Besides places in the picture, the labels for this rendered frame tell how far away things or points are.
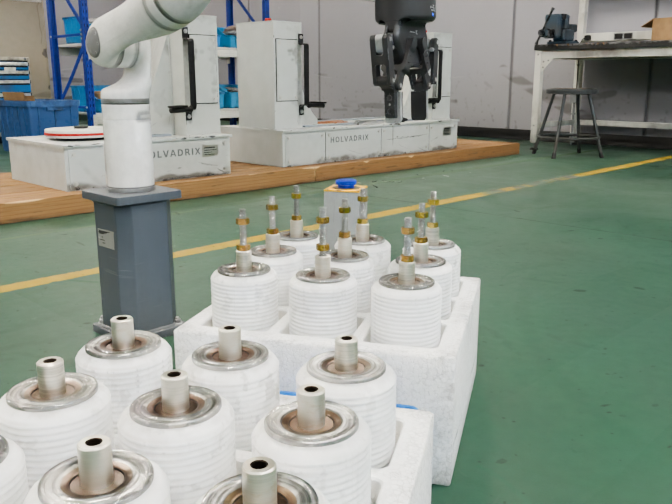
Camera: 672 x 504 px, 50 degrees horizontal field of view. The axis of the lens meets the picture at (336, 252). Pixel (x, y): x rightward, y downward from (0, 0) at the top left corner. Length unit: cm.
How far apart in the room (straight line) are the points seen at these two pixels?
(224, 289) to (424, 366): 30
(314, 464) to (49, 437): 23
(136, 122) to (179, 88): 198
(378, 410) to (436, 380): 27
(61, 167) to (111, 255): 162
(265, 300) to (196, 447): 45
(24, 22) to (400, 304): 674
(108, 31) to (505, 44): 548
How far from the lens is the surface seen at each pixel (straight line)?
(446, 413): 95
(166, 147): 327
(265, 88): 377
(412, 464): 68
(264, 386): 70
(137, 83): 147
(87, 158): 310
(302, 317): 98
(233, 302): 101
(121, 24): 139
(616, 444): 116
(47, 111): 555
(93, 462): 52
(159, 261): 150
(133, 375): 74
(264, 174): 352
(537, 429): 117
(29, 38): 749
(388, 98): 90
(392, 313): 95
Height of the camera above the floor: 52
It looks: 14 degrees down
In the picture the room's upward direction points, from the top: straight up
